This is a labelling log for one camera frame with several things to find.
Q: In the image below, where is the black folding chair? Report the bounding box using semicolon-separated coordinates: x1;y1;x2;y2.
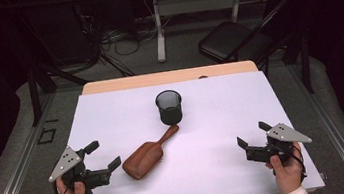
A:
192;0;307;71

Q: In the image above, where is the person's right hand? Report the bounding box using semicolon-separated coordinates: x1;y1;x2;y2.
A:
262;140;309;194

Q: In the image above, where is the white-legged desk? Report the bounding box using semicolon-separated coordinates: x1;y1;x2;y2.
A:
130;0;290;66

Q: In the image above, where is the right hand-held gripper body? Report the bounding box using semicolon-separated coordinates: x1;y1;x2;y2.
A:
242;118;317;181

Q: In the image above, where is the white board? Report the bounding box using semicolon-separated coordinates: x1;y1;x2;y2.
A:
31;64;328;194

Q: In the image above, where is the light wooden table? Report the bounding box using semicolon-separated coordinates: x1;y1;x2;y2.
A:
37;52;327;194

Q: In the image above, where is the right hand-held gripper cable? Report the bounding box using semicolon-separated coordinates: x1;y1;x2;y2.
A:
290;142;309;186

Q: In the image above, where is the bundle of floor cables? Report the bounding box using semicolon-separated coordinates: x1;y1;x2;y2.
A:
73;0;164;82

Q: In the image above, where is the black mesh cup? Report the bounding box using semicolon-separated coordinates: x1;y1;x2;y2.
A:
153;88;187;128

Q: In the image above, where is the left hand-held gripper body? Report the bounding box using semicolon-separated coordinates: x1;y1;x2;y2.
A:
44;140;116;194

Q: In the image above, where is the black metal stand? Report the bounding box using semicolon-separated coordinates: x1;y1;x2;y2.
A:
16;7;95;129
281;30;317;98

